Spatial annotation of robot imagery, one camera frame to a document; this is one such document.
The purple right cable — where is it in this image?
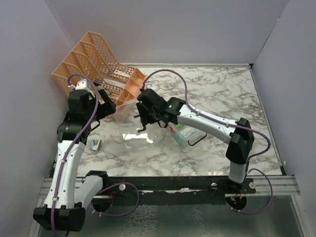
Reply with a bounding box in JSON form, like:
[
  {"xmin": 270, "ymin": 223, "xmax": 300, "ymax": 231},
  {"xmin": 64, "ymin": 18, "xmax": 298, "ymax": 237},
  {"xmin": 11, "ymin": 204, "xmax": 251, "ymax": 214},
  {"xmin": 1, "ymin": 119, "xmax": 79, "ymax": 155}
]
[{"xmin": 141, "ymin": 69, "xmax": 271, "ymax": 173}]

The dark item in organizer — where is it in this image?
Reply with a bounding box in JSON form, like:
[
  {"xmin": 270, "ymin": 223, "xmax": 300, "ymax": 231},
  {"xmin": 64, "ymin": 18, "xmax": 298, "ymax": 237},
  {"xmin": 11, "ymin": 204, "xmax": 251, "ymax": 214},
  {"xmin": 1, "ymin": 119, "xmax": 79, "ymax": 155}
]
[{"xmin": 94, "ymin": 79, "xmax": 112, "ymax": 96}]

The green small medicine box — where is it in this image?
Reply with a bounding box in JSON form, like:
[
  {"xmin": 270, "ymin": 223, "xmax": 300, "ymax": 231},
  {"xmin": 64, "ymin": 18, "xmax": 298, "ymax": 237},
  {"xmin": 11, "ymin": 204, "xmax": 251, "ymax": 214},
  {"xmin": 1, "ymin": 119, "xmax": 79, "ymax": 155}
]
[{"xmin": 174, "ymin": 124, "xmax": 185, "ymax": 132}]

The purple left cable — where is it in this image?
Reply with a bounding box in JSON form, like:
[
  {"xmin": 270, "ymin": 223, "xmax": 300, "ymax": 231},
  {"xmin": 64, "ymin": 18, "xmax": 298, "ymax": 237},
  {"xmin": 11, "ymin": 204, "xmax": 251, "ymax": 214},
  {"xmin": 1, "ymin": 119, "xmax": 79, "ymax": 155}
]
[{"xmin": 50, "ymin": 74, "xmax": 101, "ymax": 232}]

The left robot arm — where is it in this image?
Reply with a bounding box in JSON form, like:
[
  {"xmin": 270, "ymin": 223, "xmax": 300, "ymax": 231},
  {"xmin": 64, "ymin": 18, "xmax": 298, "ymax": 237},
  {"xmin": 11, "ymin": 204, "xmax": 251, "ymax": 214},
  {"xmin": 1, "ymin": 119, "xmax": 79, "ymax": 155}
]
[{"xmin": 33, "ymin": 89, "xmax": 116, "ymax": 232}]

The peach plastic file organizer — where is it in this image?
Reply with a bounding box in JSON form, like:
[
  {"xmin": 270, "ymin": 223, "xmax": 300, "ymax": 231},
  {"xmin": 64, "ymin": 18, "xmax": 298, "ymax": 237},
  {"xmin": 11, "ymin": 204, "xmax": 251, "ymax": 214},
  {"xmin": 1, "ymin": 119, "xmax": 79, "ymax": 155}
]
[{"xmin": 52, "ymin": 32, "xmax": 145, "ymax": 106}]

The clear first aid box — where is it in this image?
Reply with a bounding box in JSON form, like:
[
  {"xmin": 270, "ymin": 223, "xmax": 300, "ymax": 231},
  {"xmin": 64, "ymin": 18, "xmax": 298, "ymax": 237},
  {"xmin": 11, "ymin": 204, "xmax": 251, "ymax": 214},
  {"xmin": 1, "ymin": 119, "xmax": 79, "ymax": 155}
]
[{"xmin": 167, "ymin": 123, "xmax": 207, "ymax": 147}]

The purple cable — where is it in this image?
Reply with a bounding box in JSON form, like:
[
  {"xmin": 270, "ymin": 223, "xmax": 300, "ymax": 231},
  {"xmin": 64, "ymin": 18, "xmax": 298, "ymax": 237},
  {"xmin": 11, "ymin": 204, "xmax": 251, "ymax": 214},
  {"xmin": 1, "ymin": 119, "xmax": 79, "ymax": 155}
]
[
  {"xmin": 141, "ymin": 69, "xmax": 271, "ymax": 173},
  {"xmin": 50, "ymin": 74, "xmax": 101, "ymax": 232}
]

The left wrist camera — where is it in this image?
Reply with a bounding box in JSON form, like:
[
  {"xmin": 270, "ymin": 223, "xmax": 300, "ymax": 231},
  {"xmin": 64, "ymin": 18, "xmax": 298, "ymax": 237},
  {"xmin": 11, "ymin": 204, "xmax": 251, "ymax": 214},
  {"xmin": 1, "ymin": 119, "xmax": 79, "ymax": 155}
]
[{"xmin": 68, "ymin": 79, "xmax": 95, "ymax": 97}]

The red white box in organizer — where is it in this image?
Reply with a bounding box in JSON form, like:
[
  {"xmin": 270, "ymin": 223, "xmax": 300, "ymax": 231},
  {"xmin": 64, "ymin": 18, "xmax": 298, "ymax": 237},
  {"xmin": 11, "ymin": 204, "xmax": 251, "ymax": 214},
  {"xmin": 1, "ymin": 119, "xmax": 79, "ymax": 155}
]
[{"xmin": 113, "ymin": 70, "xmax": 130, "ymax": 77}]

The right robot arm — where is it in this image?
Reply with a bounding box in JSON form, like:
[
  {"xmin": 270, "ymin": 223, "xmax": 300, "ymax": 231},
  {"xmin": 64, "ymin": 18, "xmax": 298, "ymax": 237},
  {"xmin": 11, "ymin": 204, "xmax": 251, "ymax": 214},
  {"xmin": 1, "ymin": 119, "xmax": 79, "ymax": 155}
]
[{"xmin": 136, "ymin": 88, "xmax": 254, "ymax": 193}]

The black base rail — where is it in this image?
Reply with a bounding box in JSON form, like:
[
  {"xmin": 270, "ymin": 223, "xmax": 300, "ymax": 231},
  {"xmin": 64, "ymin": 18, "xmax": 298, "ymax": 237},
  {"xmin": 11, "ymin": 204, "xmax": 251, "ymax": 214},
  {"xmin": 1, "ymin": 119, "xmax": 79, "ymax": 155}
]
[{"xmin": 83, "ymin": 170, "xmax": 257, "ymax": 205}]

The clear box lid black handle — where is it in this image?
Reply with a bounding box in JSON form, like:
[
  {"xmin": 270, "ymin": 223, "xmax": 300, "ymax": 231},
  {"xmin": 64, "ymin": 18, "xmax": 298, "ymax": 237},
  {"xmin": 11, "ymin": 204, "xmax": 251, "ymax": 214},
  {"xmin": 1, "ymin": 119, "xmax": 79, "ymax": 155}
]
[{"xmin": 115, "ymin": 100, "xmax": 167, "ymax": 151}]

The small white blue clip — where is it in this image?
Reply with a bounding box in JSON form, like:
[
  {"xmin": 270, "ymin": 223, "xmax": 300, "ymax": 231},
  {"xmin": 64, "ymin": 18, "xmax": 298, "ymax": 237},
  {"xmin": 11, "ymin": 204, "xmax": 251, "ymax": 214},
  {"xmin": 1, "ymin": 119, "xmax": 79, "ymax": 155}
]
[{"xmin": 90, "ymin": 139, "xmax": 102, "ymax": 151}]

